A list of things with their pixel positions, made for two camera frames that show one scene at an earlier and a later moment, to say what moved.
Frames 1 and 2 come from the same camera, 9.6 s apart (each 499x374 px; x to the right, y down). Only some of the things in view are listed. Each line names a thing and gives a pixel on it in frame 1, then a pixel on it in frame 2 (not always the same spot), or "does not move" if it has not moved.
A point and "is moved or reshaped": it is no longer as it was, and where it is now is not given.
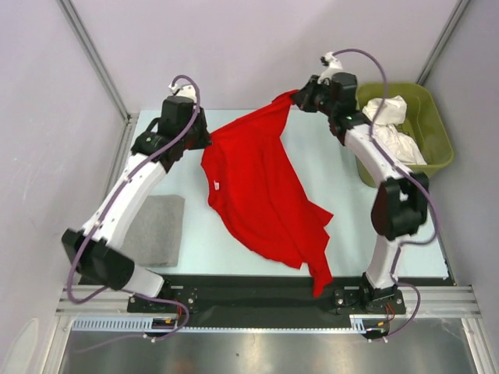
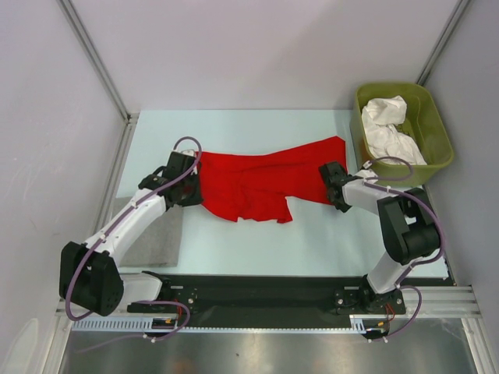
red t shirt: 259,187 is moved or reshaped
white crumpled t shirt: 395,142 does not move
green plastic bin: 421,123 does not move
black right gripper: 305,97 -> 343,207
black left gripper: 203,140 -> 196,198
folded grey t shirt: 153,238 does not move
